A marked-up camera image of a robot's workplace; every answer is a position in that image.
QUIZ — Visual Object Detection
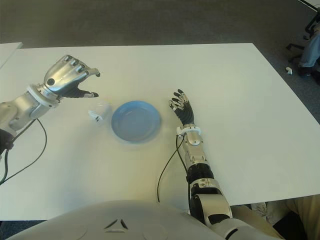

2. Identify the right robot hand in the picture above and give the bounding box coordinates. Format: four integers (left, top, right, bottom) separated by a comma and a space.
167, 88, 195, 125

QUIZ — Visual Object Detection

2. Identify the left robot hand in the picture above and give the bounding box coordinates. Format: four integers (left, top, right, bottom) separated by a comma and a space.
42, 54, 101, 101

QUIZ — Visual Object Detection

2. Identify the white charger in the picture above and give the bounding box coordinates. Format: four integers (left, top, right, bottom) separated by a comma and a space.
87, 98, 112, 127

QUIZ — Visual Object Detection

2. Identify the blue plate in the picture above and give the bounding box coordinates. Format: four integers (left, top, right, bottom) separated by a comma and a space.
111, 100, 162, 145

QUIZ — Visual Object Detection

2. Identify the white side table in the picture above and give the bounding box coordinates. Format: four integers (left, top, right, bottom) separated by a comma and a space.
0, 41, 23, 68

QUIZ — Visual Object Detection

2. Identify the white patterned shoe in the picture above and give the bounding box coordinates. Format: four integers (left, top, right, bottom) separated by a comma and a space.
251, 201, 272, 223

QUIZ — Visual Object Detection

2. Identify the black shoe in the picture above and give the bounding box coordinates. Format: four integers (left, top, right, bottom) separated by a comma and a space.
297, 66, 320, 86

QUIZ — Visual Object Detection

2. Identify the black office chair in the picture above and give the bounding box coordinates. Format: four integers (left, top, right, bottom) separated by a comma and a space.
286, 9, 320, 63

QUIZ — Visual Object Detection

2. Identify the grey robot torso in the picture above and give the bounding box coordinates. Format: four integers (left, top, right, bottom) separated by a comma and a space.
7, 199, 226, 240

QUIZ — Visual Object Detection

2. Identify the person in beige trousers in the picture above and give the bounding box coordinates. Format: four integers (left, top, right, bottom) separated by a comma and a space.
232, 194, 320, 240

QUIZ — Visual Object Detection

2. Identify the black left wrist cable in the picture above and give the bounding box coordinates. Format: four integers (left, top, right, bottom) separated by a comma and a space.
0, 118, 48, 186

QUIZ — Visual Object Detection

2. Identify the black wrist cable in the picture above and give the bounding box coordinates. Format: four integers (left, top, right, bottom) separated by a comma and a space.
156, 134, 191, 203
0, 118, 48, 186

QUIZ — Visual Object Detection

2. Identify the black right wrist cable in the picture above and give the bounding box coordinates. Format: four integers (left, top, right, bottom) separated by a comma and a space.
156, 134, 191, 203

